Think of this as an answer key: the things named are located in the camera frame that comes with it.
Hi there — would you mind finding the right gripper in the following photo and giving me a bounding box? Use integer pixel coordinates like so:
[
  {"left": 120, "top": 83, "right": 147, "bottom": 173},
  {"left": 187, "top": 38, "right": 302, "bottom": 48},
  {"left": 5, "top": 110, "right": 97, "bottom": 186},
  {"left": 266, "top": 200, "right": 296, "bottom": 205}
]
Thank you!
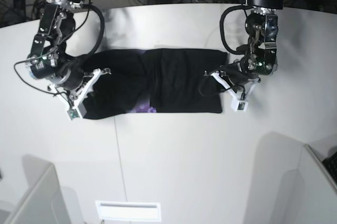
[{"left": 48, "top": 66, "right": 111, "bottom": 98}]

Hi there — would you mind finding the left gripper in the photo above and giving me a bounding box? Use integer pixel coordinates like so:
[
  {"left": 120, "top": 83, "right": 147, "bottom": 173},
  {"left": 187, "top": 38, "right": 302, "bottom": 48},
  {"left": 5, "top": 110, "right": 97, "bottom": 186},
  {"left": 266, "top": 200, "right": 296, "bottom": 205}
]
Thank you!
[{"left": 204, "top": 62, "right": 261, "bottom": 91}]

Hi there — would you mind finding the black T-shirt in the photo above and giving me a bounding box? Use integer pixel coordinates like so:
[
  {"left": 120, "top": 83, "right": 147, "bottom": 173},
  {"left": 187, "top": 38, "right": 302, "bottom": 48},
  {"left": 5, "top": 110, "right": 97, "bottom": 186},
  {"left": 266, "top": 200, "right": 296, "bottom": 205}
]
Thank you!
[{"left": 83, "top": 48, "right": 227, "bottom": 120}]

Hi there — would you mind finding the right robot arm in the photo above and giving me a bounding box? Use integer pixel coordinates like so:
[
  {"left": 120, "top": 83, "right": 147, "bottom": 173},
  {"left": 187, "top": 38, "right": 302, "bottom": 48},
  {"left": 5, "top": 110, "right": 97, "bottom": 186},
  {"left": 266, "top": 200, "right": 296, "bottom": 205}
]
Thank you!
[{"left": 22, "top": 0, "right": 105, "bottom": 101}]

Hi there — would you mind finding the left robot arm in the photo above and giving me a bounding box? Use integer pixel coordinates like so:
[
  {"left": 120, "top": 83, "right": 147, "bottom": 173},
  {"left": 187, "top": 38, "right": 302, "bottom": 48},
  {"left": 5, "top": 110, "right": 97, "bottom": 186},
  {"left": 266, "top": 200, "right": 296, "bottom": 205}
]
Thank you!
[{"left": 215, "top": 0, "right": 283, "bottom": 94}]

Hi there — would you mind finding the black keyboard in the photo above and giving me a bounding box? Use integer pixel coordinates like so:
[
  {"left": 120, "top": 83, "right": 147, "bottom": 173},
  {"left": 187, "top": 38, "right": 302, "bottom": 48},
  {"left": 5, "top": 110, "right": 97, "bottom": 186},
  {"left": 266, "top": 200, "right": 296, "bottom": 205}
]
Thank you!
[{"left": 323, "top": 152, "right": 337, "bottom": 182}]

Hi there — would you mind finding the white right partition panel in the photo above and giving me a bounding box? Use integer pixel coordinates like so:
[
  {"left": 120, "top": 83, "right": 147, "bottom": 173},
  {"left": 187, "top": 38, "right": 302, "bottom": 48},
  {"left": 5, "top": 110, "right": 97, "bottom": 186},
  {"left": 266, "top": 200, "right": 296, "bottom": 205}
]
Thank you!
[{"left": 273, "top": 144, "right": 337, "bottom": 224}]

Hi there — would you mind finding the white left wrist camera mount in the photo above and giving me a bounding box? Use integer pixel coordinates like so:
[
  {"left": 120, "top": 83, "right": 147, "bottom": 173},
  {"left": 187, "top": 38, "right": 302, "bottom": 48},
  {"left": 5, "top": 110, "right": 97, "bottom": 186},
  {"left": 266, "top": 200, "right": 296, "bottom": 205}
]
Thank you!
[{"left": 211, "top": 72, "right": 260, "bottom": 112}]

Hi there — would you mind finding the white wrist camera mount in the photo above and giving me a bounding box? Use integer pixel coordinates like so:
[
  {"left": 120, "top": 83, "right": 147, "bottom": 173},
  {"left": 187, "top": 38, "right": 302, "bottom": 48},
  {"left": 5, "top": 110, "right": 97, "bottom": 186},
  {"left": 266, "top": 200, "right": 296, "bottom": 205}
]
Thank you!
[
  {"left": 60, "top": 80, "right": 98, "bottom": 120},
  {"left": 211, "top": 72, "right": 260, "bottom": 112}
]

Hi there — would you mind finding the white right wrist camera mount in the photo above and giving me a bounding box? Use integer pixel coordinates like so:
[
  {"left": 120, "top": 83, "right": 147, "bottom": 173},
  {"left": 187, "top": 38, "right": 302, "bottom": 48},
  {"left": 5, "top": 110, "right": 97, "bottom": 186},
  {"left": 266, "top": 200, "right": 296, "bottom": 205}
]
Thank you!
[{"left": 60, "top": 80, "right": 98, "bottom": 120}]

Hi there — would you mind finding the white table cable slot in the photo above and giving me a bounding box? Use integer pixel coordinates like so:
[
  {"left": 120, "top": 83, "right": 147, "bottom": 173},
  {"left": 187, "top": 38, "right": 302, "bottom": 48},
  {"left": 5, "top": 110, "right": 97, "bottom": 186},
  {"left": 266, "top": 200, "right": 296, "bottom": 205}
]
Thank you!
[{"left": 95, "top": 201, "right": 162, "bottom": 222}]

